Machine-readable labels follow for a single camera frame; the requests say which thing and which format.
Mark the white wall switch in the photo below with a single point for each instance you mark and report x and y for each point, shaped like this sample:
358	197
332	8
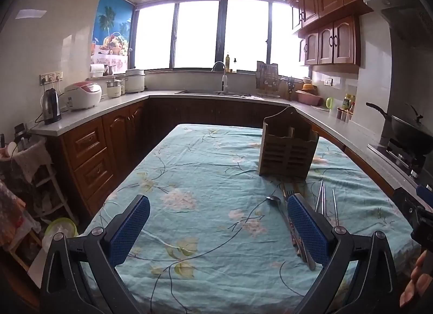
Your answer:
328	81

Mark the metal chopstick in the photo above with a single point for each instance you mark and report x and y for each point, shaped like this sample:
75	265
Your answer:
323	200
318	199
335	207

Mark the gas stove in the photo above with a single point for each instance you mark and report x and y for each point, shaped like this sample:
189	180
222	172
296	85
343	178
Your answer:
399	158

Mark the white wall socket panel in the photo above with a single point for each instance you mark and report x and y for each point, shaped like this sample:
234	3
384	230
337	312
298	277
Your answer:
51	77

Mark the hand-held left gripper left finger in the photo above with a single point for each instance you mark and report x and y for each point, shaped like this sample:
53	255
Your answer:
132	229

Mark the floral light blue tablecloth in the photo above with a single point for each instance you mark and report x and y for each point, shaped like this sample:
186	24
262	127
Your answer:
209	178

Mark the large kitchen window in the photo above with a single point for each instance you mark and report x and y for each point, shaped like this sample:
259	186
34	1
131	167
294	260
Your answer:
199	33

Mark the chrome kitchen faucet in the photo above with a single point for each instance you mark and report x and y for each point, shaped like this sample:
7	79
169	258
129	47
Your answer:
224	79

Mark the steel range hood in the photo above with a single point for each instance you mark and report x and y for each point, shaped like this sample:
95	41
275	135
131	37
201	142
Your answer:
402	9

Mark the green and white basin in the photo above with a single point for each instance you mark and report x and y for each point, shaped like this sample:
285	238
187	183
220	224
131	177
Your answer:
61	227

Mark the dish drying rack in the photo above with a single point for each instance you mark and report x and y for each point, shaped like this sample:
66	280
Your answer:
268	79

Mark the person's right hand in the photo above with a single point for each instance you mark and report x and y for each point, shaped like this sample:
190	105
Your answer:
419	283

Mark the wooden upper cabinets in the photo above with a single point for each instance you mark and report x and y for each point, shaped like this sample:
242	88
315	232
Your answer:
338	36

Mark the white storage rack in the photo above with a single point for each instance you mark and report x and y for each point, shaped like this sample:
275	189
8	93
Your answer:
50	185

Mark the metal fork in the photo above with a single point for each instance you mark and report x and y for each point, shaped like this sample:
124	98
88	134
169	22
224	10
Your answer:
287	195

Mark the steel kitchen sink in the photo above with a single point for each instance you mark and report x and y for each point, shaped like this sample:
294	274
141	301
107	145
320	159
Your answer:
203	92

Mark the wooden lower cabinets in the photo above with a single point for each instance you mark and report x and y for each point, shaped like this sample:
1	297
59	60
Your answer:
91	151

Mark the black wok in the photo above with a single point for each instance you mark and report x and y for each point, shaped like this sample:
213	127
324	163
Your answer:
409	131

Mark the metal spoon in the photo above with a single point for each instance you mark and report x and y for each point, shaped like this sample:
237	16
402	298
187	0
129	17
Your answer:
272	199

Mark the yellow lidded seasoning bottle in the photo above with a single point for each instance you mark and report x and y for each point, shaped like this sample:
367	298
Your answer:
346	101

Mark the printed palm tree window blind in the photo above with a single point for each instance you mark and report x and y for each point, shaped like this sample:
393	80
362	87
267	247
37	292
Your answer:
113	26

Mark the grey kitchen countertop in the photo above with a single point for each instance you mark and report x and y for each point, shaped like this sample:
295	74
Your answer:
101	107

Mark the row of spice jars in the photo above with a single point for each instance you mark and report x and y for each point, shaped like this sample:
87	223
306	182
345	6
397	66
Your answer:
343	115

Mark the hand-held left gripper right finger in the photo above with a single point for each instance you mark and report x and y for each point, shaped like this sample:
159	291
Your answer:
307	229

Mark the yellow oil bottle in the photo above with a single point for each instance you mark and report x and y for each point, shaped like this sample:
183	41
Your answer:
228	63

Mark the paper towel roll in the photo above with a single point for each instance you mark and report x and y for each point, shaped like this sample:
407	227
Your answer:
97	71

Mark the steel electric kettle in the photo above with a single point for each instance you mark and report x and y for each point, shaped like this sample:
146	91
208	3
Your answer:
50	107

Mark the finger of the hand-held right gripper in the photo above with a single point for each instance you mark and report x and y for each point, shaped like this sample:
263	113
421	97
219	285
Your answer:
407	200
427	196

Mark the pink plastic basin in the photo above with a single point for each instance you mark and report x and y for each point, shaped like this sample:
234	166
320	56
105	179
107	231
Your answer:
308	98

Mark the small white cooker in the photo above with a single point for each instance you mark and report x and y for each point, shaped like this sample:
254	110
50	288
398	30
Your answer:
115	89

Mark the yellow bowl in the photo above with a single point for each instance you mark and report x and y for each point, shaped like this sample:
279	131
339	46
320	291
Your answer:
309	87

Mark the wooden cabinets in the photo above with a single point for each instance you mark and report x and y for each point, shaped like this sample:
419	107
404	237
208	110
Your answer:
338	36
91	151

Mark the white and red rice cooker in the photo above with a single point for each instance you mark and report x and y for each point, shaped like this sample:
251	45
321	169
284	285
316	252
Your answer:
83	96

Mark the wooden utensil holder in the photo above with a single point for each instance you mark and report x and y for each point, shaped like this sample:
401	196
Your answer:
287	151

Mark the large white rice cooker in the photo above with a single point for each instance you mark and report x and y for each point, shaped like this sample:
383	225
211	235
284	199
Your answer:
135	80

